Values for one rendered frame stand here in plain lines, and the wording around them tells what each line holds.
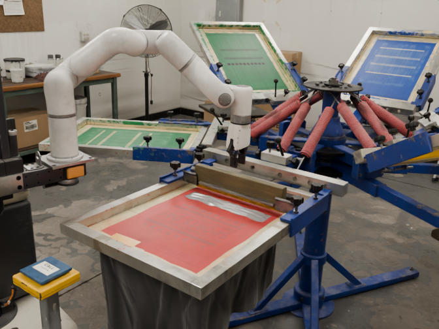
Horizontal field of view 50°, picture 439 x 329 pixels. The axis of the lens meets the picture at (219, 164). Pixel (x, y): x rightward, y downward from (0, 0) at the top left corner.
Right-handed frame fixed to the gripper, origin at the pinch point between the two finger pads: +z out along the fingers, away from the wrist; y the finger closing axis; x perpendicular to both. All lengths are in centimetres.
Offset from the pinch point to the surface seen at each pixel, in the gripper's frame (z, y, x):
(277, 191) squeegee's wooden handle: 7.0, 1.3, 18.8
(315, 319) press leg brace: 99, -58, 18
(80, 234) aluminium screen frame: 14, 60, -18
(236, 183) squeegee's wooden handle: 8.6, 1.4, 0.9
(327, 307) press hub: 110, -87, 13
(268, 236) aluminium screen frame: 12.3, 24.4, 29.2
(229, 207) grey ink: 15.6, 8.6, 3.4
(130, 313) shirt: 44, 50, -7
